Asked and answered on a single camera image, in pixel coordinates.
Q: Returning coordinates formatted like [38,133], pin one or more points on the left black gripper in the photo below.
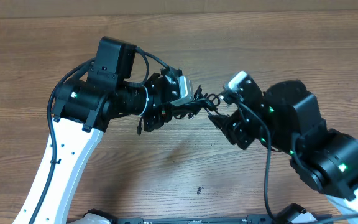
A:
[159,112]

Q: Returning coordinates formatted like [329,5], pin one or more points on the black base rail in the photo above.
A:
[294,213]

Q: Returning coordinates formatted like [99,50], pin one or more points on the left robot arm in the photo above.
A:
[79,110]

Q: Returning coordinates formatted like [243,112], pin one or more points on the small black debris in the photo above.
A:
[199,190]

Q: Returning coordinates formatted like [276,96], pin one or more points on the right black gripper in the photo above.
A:
[244,116]

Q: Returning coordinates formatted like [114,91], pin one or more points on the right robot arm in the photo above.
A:
[286,118]

